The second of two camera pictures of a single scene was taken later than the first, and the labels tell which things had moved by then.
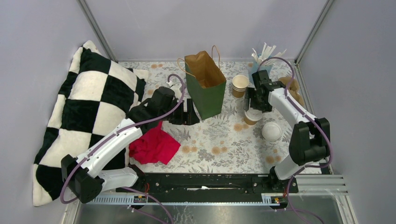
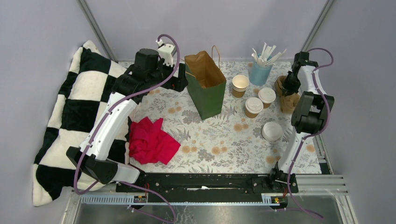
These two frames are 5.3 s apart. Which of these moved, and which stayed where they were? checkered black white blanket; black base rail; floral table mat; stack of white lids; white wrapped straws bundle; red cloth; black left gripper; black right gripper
Moved: black right gripper; black left gripper
Stayed: white wrapped straws bundle; checkered black white blanket; floral table mat; red cloth; stack of white lids; black base rail
